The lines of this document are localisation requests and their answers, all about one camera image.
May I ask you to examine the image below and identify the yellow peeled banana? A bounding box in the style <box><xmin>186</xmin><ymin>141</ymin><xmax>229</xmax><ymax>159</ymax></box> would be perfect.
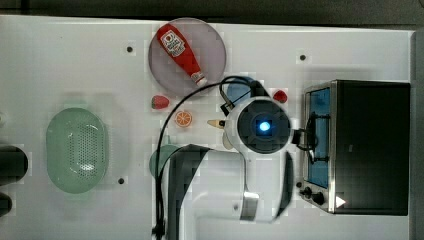
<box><xmin>207</xmin><ymin>119</ymin><xmax>233</xmax><ymax>150</ymax></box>

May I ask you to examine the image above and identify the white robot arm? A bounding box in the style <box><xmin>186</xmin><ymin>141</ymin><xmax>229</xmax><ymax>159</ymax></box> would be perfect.
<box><xmin>163</xmin><ymin>97</ymin><xmax>293</xmax><ymax>240</ymax></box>

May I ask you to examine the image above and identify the silver black toaster oven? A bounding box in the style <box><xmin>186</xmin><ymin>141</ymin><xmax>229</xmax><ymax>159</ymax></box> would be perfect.
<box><xmin>298</xmin><ymin>80</ymin><xmax>411</xmax><ymax>216</ymax></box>

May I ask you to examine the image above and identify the orange slice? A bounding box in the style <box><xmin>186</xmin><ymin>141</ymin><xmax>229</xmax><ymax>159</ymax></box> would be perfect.
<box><xmin>174</xmin><ymin>111</ymin><xmax>193</xmax><ymax>128</ymax></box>

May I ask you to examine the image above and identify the blue cup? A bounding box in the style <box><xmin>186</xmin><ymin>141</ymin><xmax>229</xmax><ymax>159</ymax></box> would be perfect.
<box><xmin>226</xmin><ymin>77</ymin><xmax>253</xmax><ymax>105</ymax></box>

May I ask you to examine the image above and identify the green mug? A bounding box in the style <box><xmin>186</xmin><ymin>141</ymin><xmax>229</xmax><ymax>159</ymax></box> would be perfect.
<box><xmin>149</xmin><ymin>134</ymin><xmax>179</xmax><ymax>178</ymax></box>

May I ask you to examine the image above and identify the red strawberry with green top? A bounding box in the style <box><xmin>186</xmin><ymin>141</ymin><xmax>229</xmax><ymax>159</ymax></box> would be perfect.
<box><xmin>151</xmin><ymin>95</ymin><xmax>170</xmax><ymax>109</ymax></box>

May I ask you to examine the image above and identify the small red strawberry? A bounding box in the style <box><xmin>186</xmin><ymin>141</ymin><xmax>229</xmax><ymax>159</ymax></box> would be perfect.
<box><xmin>273</xmin><ymin>90</ymin><xmax>288</xmax><ymax>103</ymax></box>

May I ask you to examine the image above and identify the grey round plate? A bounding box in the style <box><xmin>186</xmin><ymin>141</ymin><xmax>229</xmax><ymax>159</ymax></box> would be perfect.
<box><xmin>148</xmin><ymin>18</ymin><xmax>226</xmax><ymax>96</ymax></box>

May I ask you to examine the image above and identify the red ketchup bottle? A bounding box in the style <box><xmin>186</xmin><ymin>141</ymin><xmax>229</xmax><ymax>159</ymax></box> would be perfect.
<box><xmin>156</xmin><ymin>24</ymin><xmax>208</xmax><ymax>87</ymax></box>

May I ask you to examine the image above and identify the green perforated colander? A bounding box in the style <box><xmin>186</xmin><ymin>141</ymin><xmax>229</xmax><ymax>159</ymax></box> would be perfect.
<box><xmin>46</xmin><ymin>107</ymin><xmax>109</xmax><ymax>194</ymax></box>

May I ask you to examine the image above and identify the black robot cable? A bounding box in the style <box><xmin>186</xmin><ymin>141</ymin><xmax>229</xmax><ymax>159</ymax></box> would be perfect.
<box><xmin>151</xmin><ymin>75</ymin><xmax>268</xmax><ymax>240</ymax></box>

